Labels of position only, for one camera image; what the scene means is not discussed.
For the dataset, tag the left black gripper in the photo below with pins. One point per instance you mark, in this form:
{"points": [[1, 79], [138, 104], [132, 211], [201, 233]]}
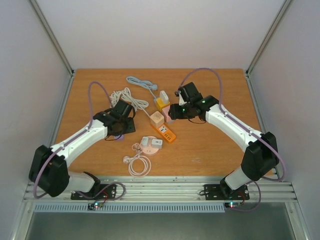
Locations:
{"points": [[131, 128]]}

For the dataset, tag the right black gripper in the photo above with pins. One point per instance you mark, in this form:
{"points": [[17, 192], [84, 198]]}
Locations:
{"points": [[173, 112]]}

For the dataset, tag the pink cube socket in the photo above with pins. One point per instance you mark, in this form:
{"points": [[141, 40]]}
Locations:
{"points": [[165, 113]]}

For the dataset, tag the yellow cube socket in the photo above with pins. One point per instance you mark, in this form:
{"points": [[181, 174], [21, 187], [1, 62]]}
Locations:
{"points": [[160, 104]]}

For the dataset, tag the beige cube socket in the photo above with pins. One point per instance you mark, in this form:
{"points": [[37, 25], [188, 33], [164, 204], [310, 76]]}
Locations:
{"points": [[157, 119]]}

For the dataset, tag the white square plug adapter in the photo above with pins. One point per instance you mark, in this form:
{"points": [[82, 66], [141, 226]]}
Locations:
{"points": [[164, 99]]}

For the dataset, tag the orange power strip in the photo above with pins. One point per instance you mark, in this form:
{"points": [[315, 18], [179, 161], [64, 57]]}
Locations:
{"points": [[165, 133]]}

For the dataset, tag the small white grey adapter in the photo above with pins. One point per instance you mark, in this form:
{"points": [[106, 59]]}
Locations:
{"points": [[156, 143]]}

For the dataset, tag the white USB charger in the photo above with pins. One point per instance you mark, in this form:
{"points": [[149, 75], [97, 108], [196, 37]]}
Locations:
{"points": [[144, 141]]}

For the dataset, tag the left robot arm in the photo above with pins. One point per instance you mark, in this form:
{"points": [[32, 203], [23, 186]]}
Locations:
{"points": [[50, 165]]}

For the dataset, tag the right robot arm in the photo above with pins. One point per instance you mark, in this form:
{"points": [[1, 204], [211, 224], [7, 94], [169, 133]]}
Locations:
{"points": [[260, 149]]}

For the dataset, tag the purple power strip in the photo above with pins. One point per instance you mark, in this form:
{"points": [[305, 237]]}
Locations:
{"points": [[119, 138]]}

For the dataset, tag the pink round power socket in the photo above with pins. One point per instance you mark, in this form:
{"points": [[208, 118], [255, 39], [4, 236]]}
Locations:
{"points": [[148, 150]]}

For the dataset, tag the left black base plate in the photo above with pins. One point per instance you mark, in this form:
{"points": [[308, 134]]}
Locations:
{"points": [[103, 191]]}

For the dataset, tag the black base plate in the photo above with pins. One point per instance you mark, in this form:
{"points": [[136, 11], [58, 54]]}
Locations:
{"points": [[103, 191], [215, 192]]}

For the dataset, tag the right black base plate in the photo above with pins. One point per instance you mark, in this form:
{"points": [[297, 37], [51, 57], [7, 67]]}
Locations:
{"points": [[215, 192]]}

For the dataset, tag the blue slotted cable duct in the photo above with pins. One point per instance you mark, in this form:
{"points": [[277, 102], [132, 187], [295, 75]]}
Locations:
{"points": [[130, 208]]}

